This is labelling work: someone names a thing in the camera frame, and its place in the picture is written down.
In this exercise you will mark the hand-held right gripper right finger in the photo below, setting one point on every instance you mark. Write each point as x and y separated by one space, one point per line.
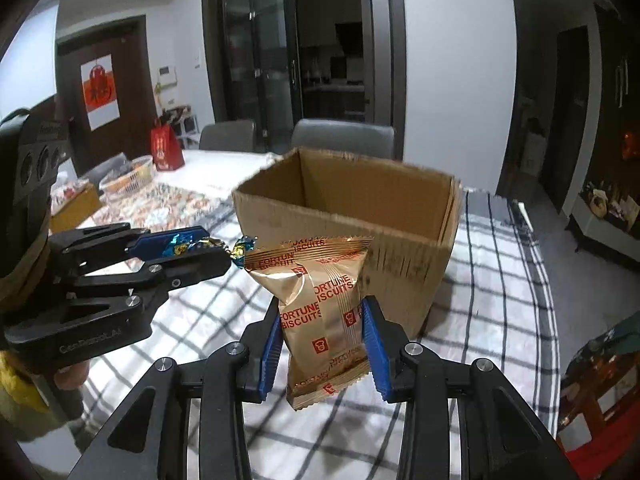
375 350

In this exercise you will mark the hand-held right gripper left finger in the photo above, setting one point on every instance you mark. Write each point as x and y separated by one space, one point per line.
270 355

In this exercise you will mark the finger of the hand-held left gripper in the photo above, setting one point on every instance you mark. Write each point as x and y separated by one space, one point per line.
145 242
200 265

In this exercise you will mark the blue gold candy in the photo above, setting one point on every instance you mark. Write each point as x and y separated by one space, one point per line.
245 251

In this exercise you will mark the gold biscuit packet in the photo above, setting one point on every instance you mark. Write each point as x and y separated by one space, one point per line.
320 310

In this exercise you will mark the brown cardboard box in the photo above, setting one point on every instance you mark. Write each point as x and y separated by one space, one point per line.
400 265

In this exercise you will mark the person's left hand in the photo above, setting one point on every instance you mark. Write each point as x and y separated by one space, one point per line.
72 375

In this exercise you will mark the small brown box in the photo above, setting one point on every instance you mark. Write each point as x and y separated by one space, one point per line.
75 210

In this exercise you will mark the grey chair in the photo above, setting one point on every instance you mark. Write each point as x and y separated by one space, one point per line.
227 136
107 167
345 140

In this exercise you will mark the red gift bag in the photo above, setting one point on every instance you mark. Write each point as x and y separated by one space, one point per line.
167 150

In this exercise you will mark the black white checked cloth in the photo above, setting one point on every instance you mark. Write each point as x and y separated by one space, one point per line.
475 335

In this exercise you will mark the white shelf rack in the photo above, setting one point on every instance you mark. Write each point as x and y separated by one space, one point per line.
184 125

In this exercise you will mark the dark wooden door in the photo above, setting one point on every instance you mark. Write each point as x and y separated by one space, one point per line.
137 85

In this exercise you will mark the white intercom panel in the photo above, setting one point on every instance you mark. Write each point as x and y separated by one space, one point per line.
167 75

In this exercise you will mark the sliding glass door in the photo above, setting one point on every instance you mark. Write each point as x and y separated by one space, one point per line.
260 60

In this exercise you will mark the red brown wooden chair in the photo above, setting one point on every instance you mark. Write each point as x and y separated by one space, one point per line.
600 390

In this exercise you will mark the white low cabinet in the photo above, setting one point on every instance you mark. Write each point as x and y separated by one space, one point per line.
605 245

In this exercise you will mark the white paper bag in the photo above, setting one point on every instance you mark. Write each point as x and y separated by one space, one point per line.
535 150

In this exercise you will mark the wicker basket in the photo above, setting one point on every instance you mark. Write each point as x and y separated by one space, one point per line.
598 205

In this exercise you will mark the dark hallway door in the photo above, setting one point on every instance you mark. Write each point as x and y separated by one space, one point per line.
572 120

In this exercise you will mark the orange foil balloon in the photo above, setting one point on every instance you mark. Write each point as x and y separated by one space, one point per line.
631 145

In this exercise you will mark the dark wardrobe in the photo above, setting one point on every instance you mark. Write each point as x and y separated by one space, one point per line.
617 110

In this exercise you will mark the red white wall poster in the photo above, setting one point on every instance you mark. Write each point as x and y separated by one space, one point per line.
100 95

